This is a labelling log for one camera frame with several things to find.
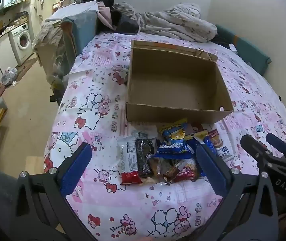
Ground clear packet of brown snack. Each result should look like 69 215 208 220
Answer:
148 156 173 184

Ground large clear plastic bag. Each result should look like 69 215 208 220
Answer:
47 53 69 91

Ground cardboard box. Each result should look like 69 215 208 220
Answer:
125 40 234 123

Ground white kitchen cabinets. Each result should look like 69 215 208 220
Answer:
0 34 18 74

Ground grey-brown draped blanket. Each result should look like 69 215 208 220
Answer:
33 21 66 56

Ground teal upholstered chair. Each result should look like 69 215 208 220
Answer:
61 11 99 58

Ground black snack packet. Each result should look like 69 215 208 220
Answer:
135 138 156 179

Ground red-brown snack packet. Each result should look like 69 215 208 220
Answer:
169 159 201 184

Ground white flat board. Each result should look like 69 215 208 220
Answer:
45 1 99 22

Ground white and red snack packet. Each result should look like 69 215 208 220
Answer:
118 137 143 185

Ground light wooden board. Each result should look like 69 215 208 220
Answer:
25 156 45 175

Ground grey floral quilt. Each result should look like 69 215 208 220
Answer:
115 2 218 43

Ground white washing machine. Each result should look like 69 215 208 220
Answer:
8 23 33 64

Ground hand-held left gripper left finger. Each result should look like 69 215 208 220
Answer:
8 143 101 241

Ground pink cloth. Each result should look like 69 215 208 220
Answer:
97 4 114 31

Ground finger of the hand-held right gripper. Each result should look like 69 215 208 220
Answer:
240 134 275 167
266 133 286 162

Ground brown white-label snack packet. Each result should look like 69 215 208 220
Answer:
207 129 236 162

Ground blue cartoon bear snack packet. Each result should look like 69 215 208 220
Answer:
187 137 217 177
157 119 193 159

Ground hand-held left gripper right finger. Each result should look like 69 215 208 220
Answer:
195 144 281 241

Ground teal padded headboard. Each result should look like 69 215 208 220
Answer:
215 25 271 74

